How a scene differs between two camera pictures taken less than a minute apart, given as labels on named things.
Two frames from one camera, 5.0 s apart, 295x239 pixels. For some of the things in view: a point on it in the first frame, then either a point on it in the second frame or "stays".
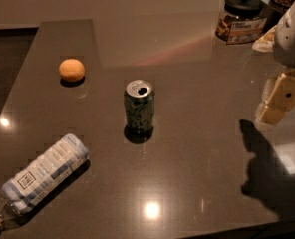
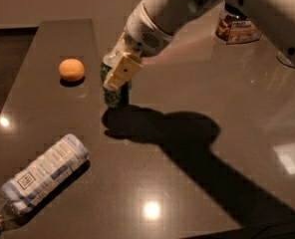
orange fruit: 71,70 stays
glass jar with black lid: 242,19 stays
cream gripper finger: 280,96 -> 125,69
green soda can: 140,111 -> 118,98
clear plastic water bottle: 27,188 stays
